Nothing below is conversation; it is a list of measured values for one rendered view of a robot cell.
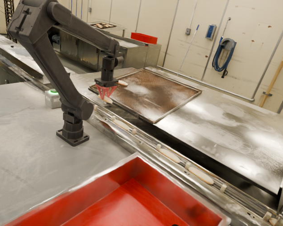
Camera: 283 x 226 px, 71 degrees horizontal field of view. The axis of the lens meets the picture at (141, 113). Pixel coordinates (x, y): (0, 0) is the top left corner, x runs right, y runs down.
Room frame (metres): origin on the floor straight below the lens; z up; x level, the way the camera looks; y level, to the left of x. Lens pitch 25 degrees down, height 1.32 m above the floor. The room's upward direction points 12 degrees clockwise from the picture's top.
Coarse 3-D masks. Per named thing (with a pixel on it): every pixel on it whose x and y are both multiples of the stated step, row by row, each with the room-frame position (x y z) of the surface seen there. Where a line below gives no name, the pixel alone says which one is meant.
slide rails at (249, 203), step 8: (104, 112) 0.91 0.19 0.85; (136, 136) 0.75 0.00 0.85; (144, 136) 0.76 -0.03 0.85; (152, 144) 0.72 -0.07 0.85; (184, 168) 0.60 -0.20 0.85; (208, 176) 0.58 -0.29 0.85; (216, 184) 0.55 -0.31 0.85; (232, 192) 0.52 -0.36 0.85; (240, 200) 0.50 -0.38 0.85; (248, 200) 0.50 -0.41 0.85; (256, 208) 0.47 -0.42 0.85; (272, 216) 0.46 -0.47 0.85
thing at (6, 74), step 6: (0, 60) 1.49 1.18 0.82; (0, 66) 1.51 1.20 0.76; (6, 66) 1.43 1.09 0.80; (0, 72) 1.52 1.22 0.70; (6, 72) 1.44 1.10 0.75; (12, 72) 1.36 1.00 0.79; (18, 72) 1.31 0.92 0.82; (72, 72) 1.57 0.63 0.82; (0, 78) 1.53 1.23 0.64; (6, 78) 1.45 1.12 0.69; (12, 78) 1.37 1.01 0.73; (18, 78) 1.30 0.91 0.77; (24, 78) 1.22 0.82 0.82; (0, 84) 1.54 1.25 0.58
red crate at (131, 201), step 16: (112, 192) 0.44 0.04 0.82; (128, 192) 0.45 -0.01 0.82; (144, 192) 0.47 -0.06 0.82; (96, 208) 0.38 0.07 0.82; (112, 208) 0.39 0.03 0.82; (128, 208) 0.40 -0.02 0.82; (144, 208) 0.41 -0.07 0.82; (160, 208) 0.42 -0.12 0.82; (64, 224) 0.31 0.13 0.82; (80, 224) 0.32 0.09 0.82; (96, 224) 0.33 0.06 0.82; (112, 224) 0.34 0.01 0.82; (128, 224) 0.35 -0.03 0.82; (144, 224) 0.36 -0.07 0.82; (160, 224) 0.37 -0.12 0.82
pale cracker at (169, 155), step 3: (159, 150) 0.67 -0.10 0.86; (162, 150) 0.67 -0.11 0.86; (165, 150) 0.67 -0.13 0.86; (162, 153) 0.65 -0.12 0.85; (165, 153) 0.65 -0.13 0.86; (168, 153) 0.66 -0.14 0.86; (171, 153) 0.66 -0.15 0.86; (168, 156) 0.64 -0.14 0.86; (171, 156) 0.64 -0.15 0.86; (174, 156) 0.64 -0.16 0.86; (171, 159) 0.63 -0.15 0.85; (174, 159) 0.63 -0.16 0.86; (177, 159) 0.63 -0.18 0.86; (177, 162) 0.62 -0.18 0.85
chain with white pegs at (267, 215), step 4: (96, 108) 0.93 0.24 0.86; (112, 116) 0.85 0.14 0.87; (112, 120) 0.84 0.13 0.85; (132, 132) 0.77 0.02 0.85; (156, 148) 0.68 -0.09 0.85; (180, 164) 0.63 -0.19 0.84; (188, 164) 0.60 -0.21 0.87; (224, 188) 0.52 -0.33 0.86; (224, 192) 0.52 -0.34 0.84; (236, 200) 0.50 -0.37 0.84; (248, 208) 0.48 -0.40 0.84; (268, 212) 0.45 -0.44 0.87; (260, 216) 0.45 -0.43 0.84; (264, 216) 0.45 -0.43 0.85; (268, 216) 0.44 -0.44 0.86; (268, 220) 0.43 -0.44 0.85
